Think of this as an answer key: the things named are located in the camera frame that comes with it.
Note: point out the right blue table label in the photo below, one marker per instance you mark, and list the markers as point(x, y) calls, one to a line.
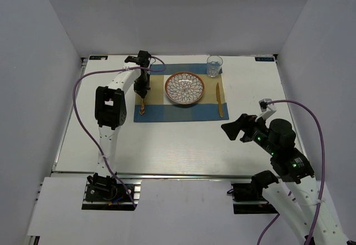
point(264, 59)

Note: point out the patterned ceramic plate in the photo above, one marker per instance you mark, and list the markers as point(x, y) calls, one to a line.
point(184, 88)

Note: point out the blue and tan placemat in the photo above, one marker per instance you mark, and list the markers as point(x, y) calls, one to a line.
point(159, 108)

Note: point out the clear drinking glass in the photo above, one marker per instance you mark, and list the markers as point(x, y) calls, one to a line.
point(214, 64)

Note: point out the gold fork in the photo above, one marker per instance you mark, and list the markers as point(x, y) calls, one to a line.
point(142, 107)

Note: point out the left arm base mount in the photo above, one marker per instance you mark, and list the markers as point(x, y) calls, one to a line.
point(107, 193)

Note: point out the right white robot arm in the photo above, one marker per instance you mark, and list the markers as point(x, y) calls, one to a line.
point(291, 187)

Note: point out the blue table label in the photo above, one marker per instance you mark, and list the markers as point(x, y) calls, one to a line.
point(98, 57)
point(264, 59)

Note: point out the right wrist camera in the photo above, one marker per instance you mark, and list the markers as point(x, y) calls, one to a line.
point(267, 109)

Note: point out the gold knife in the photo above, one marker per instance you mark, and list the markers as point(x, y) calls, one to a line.
point(218, 98)

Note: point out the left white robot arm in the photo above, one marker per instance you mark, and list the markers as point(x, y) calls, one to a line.
point(110, 106)

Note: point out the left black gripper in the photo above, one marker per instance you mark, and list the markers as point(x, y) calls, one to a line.
point(142, 91)

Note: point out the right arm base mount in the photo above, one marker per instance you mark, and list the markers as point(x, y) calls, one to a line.
point(247, 201)

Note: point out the left blue table label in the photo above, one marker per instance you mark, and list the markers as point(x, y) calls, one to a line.
point(98, 57)

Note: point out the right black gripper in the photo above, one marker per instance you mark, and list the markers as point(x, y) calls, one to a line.
point(246, 122)

